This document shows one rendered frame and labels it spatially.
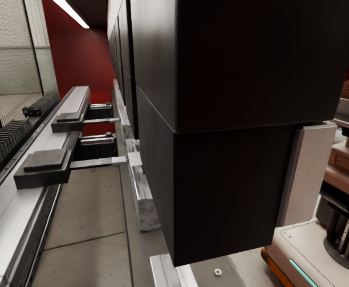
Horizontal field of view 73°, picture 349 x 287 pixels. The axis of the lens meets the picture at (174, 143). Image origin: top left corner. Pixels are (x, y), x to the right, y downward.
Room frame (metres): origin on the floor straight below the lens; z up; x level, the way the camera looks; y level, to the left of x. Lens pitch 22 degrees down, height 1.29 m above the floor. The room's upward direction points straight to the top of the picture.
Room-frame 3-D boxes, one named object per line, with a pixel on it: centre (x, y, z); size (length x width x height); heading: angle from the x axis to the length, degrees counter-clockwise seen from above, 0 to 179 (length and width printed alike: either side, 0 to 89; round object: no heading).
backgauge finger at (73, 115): (0.93, 0.35, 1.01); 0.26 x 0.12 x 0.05; 105
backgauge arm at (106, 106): (1.79, 0.81, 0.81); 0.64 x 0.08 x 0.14; 105
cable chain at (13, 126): (0.68, 0.53, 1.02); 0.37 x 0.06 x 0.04; 15
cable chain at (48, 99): (1.22, 0.68, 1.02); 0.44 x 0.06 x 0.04; 15
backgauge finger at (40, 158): (0.55, 0.25, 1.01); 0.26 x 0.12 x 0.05; 105
